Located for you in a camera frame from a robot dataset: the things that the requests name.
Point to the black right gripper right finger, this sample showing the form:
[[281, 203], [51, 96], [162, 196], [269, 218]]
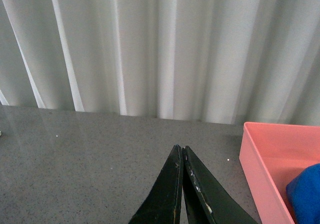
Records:
[[206, 200]]

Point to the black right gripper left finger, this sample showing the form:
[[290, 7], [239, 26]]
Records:
[[163, 203]]

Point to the blue microfiber cloth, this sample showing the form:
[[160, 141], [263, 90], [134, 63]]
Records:
[[303, 194]]

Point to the pink plastic bin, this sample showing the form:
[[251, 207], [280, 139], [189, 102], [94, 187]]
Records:
[[271, 156]]

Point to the white pleated curtain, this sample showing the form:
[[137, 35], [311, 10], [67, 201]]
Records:
[[221, 61]]

